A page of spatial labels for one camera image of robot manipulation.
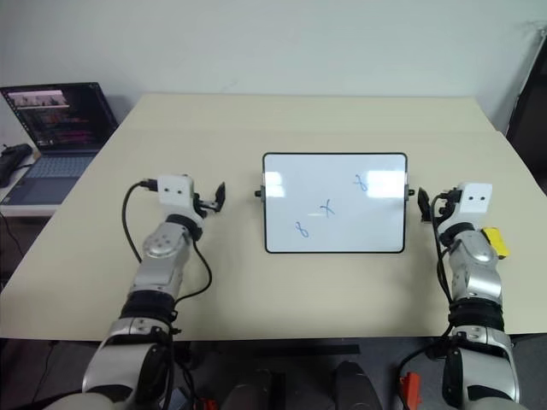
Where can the open blue-grey laptop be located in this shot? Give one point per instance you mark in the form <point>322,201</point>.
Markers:
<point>55,128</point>

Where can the black-framed small whiteboard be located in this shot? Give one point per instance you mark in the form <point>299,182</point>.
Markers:
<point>333,213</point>

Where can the dark rounded shape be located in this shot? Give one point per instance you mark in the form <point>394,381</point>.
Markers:
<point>357,386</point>
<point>250,390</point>

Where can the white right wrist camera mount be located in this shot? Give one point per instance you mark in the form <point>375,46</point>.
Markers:
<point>475,200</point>

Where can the red plastic clip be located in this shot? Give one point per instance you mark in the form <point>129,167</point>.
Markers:
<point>411,386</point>

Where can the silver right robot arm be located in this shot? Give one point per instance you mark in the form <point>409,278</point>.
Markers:
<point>474,273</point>

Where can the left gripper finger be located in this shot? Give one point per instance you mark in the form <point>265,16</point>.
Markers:
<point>221,191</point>
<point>216,207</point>

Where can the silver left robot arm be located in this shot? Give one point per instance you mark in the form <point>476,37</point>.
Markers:
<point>160,273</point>

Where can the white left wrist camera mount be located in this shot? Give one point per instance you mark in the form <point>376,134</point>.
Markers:
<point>174,193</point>

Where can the yellow object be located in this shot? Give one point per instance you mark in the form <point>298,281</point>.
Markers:
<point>498,243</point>

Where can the black bag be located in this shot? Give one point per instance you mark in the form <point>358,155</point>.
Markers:
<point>12,162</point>

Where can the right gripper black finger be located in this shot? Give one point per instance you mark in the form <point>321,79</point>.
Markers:
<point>423,204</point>

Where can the dark brown panel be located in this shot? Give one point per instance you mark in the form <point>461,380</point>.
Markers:
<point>530,107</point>

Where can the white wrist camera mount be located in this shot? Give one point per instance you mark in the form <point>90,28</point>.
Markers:
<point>475,200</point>
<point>174,193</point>

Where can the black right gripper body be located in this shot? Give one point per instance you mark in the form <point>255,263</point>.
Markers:
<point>446,205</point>

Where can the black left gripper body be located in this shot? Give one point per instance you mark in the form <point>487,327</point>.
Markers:
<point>201,206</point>

